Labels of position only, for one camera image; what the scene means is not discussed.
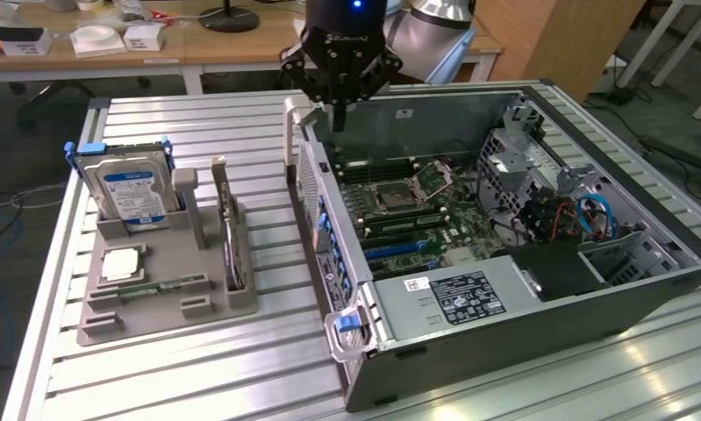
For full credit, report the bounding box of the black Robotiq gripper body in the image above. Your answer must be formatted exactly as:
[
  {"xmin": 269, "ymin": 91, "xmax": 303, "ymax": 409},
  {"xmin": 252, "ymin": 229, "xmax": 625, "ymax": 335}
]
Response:
[{"xmin": 298, "ymin": 0, "xmax": 390, "ymax": 85}]

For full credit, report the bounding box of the black chair base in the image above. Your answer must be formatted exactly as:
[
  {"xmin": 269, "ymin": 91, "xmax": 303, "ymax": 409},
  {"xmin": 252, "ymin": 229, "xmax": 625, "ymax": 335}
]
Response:
[{"xmin": 8, "ymin": 77, "xmax": 100, "ymax": 129}]

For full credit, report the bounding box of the red wire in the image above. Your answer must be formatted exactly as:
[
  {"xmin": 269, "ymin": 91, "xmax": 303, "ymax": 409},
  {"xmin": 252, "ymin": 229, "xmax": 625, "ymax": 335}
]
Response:
[{"xmin": 549, "ymin": 197, "xmax": 581, "ymax": 236}]

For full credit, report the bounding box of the grey floor cable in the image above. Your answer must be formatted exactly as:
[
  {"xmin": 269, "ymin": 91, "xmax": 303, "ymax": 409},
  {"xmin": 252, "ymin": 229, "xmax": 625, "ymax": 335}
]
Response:
[{"xmin": 0, "ymin": 182, "xmax": 65, "ymax": 211}]

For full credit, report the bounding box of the white square box round lid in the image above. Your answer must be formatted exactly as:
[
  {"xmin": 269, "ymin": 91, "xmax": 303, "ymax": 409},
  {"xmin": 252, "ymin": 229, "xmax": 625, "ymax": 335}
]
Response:
[{"xmin": 68, "ymin": 25, "xmax": 128, "ymax": 60}]

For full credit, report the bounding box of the small white labelled box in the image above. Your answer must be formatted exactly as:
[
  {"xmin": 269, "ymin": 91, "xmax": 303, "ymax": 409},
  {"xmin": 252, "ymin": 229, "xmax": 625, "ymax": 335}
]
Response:
[{"xmin": 120, "ymin": 23, "xmax": 167, "ymax": 54}]

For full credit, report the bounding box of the silver disk bay cage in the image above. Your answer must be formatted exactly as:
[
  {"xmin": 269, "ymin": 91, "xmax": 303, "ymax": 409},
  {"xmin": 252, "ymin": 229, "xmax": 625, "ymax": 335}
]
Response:
[{"xmin": 477, "ymin": 103, "xmax": 569, "ymax": 223}]

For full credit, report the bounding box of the CPU socket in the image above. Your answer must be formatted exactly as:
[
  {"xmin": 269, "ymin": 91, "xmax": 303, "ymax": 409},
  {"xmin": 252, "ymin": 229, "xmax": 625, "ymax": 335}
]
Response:
[{"xmin": 370, "ymin": 182, "xmax": 426, "ymax": 217}]

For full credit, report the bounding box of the black monitor stand base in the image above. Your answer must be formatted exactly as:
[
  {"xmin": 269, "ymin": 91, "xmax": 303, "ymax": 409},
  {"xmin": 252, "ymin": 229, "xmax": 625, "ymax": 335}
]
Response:
[{"xmin": 198, "ymin": 0, "xmax": 261, "ymax": 34}]

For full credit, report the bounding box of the wooden cabinet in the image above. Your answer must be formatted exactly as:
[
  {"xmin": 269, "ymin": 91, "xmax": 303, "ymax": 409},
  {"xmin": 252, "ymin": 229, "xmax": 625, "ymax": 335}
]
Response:
[{"xmin": 470, "ymin": 0, "xmax": 648, "ymax": 104}]

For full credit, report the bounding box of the open black PC case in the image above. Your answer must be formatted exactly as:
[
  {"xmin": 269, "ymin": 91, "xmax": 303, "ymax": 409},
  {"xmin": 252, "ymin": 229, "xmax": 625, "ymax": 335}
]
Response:
[{"xmin": 282, "ymin": 78, "xmax": 701, "ymax": 414}]

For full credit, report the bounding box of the silver CPU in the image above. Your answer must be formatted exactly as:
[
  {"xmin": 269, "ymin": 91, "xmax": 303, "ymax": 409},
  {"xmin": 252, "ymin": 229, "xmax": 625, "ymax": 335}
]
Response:
[{"xmin": 99, "ymin": 249, "xmax": 142, "ymax": 282}]

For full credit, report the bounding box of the grey power supply unit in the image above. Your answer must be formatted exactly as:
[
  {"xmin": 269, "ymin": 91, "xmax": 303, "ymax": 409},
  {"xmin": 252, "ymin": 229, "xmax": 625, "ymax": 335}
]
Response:
[{"xmin": 359, "ymin": 256, "xmax": 544, "ymax": 344}]

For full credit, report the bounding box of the white box with black top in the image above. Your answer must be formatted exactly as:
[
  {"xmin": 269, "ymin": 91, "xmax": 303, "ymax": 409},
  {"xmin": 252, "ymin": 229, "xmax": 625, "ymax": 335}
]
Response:
[{"xmin": 0, "ymin": 25, "xmax": 55, "ymax": 58}]

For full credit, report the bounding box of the black RAM stick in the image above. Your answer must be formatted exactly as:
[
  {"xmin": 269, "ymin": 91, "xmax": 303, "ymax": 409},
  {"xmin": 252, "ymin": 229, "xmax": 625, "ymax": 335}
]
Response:
[{"xmin": 363, "ymin": 211, "xmax": 449, "ymax": 237}]

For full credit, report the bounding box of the grey parts rack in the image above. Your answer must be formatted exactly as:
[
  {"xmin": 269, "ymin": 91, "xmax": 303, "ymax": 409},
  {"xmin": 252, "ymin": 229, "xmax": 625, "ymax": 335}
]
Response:
[{"xmin": 75, "ymin": 166, "xmax": 262, "ymax": 348}]

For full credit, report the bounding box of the green RAM stick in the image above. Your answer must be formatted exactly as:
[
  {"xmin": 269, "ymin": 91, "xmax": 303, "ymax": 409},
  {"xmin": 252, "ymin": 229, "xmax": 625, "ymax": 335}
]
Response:
[{"xmin": 95, "ymin": 274, "xmax": 206, "ymax": 302}]

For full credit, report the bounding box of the hard disk with blue caddy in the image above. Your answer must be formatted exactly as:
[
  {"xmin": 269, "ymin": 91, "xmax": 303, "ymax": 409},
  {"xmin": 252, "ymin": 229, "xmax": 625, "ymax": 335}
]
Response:
[{"xmin": 61, "ymin": 135, "xmax": 180, "ymax": 232}]

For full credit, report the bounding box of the blue expansion slot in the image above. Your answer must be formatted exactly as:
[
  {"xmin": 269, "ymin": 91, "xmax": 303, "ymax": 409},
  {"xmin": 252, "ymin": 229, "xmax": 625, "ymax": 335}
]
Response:
[{"xmin": 363, "ymin": 239, "xmax": 431, "ymax": 260}]

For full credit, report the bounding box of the wooden desk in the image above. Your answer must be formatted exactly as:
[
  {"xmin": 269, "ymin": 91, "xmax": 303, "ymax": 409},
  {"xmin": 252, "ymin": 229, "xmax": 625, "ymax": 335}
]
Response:
[{"xmin": 0, "ymin": 0, "xmax": 505, "ymax": 85}]

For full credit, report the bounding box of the blue wire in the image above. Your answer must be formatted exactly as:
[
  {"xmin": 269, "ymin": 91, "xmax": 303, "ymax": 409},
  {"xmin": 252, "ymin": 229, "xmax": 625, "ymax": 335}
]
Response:
[{"xmin": 576, "ymin": 191, "xmax": 621, "ymax": 240}]

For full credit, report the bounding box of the green motherboard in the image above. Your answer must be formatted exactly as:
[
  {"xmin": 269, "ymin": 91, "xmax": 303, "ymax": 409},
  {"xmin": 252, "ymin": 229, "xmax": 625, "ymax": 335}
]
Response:
[{"xmin": 325, "ymin": 146, "xmax": 517, "ymax": 282}]

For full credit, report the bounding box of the green graphics card with fan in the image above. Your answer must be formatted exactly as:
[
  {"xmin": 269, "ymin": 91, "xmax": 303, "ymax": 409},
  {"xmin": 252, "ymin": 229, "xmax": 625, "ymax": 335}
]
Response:
[{"xmin": 208, "ymin": 155, "xmax": 252, "ymax": 294}]

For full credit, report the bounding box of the metal socket cover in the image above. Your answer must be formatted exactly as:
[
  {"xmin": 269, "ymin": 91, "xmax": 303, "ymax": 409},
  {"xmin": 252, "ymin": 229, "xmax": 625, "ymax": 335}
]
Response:
[{"xmin": 406, "ymin": 159, "xmax": 456, "ymax": 199}]

